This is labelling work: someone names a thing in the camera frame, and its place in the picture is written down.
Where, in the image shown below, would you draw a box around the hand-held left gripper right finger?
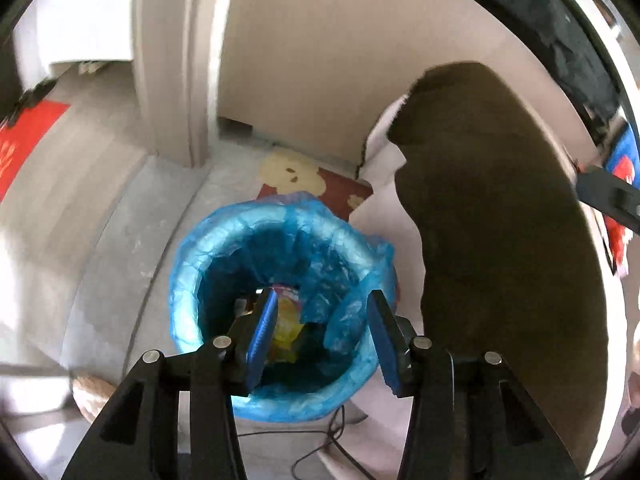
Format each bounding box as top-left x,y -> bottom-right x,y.
366,289 -> 583,480

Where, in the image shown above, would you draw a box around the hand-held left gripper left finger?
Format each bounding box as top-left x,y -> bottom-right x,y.
60,287 -> 279,480

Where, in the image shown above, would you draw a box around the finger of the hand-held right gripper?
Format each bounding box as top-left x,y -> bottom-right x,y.
575,164 -> 640,235

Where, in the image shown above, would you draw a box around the yellow snack bag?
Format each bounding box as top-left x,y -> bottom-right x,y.
267,297 -> 306,363

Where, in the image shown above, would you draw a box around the pink white snack packet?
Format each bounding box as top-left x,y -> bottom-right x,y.
270,284 -> 303,303

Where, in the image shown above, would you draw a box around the trash bin with blue bag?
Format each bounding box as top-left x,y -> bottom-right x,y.
167,191 -> 398,423

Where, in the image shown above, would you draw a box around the red snack packet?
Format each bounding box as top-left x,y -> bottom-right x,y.
605,212 -> 631,276

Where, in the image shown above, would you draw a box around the dark brown table top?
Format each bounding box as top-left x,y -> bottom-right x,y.
387,61 -> 608,473

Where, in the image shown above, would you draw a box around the white table cover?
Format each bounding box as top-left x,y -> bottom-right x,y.
320,95 -> 426,480

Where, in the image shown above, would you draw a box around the yellow red floor mat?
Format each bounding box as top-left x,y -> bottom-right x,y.
256,147 -> 375,223

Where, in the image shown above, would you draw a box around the red door mat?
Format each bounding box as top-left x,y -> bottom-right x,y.
0,100 -> 71,203

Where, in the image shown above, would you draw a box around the black shoes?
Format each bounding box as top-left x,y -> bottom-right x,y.
0,77 -> 58,128

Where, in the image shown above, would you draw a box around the white cabinet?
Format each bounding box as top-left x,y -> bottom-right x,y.
12,0 -> 136,66

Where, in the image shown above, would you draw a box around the black cable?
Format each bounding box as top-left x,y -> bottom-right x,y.
237,405 -> 381,480

